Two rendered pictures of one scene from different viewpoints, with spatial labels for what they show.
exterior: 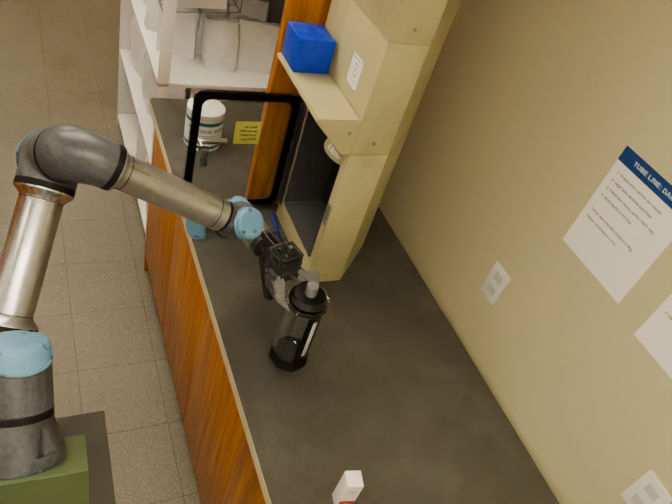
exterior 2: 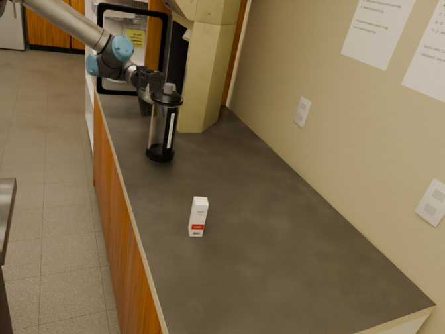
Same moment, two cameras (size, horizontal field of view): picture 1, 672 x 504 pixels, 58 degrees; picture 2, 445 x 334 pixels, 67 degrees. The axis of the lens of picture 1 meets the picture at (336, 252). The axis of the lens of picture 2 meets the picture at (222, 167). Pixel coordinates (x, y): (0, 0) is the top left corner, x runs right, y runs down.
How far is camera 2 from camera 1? 0.72 m
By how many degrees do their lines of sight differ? 13
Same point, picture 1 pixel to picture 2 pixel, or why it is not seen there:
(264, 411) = (140, 184)
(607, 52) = not seen: outside the picture
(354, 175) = (199, 39)
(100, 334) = (60, 218)
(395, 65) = not seen: outside the picture
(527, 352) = (329, 145)
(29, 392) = not seen: outside the picture
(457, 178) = (271, 61)
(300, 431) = (166, 195)
